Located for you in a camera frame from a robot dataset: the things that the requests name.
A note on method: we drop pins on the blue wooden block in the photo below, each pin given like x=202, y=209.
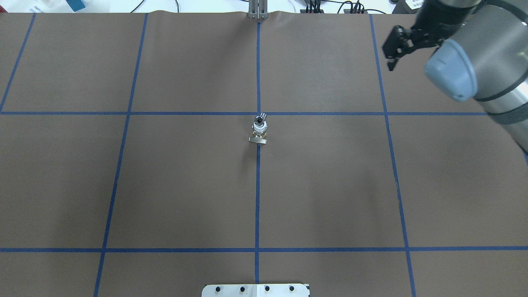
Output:
x=76, y=5

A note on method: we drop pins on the chrome pipe fitting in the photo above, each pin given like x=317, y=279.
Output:
x=260, y=120

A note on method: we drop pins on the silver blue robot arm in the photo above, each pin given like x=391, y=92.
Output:
x=480, y=54

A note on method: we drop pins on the white brass PPR valve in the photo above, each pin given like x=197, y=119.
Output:
x=259, y=134

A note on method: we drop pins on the white camera stand column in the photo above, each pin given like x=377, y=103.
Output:
x=257, y=290

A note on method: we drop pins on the black label printer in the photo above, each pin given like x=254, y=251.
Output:
x=406, y=6

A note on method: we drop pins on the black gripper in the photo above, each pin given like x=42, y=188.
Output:
x=429, y=36

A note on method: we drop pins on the aluminium frame post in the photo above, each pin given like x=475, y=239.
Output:
x=258, y=9

